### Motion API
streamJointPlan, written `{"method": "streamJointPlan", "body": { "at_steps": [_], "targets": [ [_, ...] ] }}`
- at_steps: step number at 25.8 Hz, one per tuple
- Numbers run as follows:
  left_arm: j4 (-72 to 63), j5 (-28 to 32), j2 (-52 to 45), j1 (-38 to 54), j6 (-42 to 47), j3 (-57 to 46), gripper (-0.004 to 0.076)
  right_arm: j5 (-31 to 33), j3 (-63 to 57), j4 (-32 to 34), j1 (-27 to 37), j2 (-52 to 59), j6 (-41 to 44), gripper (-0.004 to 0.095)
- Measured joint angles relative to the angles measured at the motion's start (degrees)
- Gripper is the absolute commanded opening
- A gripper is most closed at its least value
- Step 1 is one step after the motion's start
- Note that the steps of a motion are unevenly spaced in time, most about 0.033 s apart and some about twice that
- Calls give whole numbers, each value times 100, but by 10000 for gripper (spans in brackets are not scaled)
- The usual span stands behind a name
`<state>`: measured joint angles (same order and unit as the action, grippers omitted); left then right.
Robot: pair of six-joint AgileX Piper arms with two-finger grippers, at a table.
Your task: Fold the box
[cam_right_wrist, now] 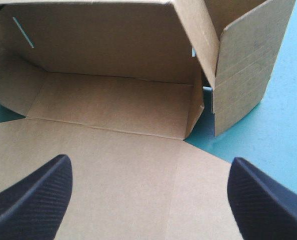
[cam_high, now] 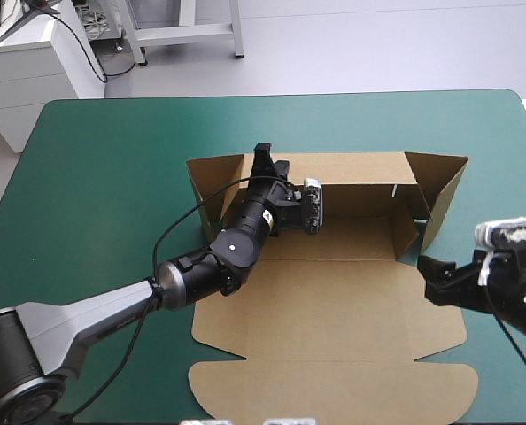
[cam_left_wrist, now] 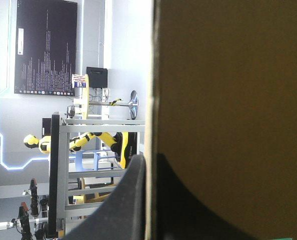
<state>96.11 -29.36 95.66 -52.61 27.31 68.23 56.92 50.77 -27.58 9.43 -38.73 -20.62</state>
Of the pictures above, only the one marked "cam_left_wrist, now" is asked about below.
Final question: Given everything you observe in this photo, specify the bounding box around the blue plastic stool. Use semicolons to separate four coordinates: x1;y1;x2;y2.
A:
74;149;117;172

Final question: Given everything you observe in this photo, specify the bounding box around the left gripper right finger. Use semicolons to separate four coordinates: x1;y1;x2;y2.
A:
157;152;255;240

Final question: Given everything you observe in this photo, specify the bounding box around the yellow robot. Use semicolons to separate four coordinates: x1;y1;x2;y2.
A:
23;131;139;170

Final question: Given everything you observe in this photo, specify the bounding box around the small striped box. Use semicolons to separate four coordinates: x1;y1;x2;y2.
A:
71;73;87;89

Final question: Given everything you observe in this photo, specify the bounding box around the small black monitor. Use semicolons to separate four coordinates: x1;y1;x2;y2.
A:
85;66;109;89

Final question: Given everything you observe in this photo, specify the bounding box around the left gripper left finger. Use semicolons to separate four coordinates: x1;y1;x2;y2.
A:
62;154;147;240

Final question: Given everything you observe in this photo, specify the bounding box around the dark wall display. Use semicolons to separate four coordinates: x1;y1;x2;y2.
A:
13;0;79;97

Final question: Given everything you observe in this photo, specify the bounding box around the grey metal frame table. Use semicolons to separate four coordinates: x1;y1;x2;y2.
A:
47;111;146;240

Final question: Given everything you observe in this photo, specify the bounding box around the brown cardboard box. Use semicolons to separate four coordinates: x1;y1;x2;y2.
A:
143;0;297;240

